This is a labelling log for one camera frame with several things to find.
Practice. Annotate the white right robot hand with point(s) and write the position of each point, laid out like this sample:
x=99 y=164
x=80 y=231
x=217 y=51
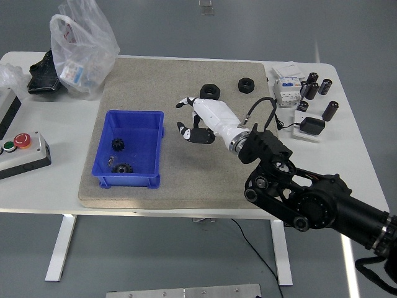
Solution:
x=214 y=116

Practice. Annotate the small black gear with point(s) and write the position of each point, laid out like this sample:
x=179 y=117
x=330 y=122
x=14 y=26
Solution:
x=117 y=144

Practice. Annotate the large black gear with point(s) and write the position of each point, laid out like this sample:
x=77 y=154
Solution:
x=121 y=169

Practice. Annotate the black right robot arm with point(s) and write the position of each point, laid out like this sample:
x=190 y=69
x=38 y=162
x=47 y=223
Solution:
x=316 y=205

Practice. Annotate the large black hex nut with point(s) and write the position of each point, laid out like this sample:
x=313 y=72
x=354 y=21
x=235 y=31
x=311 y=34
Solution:
x=210 y=90

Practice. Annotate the small black hex nut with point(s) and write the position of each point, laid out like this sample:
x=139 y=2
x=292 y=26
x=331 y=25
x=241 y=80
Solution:
x=246 y=84

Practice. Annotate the blue plastic box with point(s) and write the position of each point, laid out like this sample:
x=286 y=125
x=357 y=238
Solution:
x=139 y=139

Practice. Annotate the grey emergency stop button box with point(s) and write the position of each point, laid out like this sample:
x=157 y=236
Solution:
x=21 y=155

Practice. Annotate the grey-black metal box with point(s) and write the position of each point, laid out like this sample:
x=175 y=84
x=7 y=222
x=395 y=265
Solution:
x=7 y=108

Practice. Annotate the white circuit breaker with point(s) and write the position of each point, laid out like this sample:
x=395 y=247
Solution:
x=287 y=91

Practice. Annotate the grey-brown mat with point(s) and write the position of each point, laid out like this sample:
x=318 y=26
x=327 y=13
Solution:
x=145 y=80

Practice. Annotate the white flat block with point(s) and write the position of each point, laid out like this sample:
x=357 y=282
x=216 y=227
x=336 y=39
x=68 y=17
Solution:
x=299 y=135

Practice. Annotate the white paper carton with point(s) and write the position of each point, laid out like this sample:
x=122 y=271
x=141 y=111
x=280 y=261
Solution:
x=288 y=70

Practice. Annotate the black cylindrical capacitor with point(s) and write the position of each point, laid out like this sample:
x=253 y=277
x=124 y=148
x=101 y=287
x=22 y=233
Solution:
x=325 y=87
x=302 y=106
x=313 y=77
x=330 y=110
x=304 y=87
x=312 y=91

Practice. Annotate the black power adapter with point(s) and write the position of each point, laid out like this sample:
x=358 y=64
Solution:
x=313 y=125

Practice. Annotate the metal floor fixture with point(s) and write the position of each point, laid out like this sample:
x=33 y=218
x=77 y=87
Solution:
x=206 y=7

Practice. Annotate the clear plastic bag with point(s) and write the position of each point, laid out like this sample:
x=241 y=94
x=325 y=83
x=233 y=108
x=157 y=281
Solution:
x=93 y=40

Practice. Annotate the white-blue carton in bag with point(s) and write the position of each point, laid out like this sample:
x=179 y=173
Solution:
x=73 y=72

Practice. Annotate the white right table leg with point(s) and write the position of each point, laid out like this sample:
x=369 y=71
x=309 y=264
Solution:
x=283 y=257

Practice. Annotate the white table leg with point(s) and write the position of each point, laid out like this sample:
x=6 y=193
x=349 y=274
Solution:
x=60 y=248
x=283 y=257

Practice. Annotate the black moulded holder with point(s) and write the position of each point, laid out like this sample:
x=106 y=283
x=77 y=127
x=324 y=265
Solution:
x=43 y=77

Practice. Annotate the silver metal plate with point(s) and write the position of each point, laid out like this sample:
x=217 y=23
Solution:
x=186 y=291

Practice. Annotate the white left table leg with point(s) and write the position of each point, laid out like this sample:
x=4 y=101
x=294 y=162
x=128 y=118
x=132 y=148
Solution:
x=60 y=248

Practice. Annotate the clear bubble wrap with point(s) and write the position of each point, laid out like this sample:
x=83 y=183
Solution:
x=10 y=76

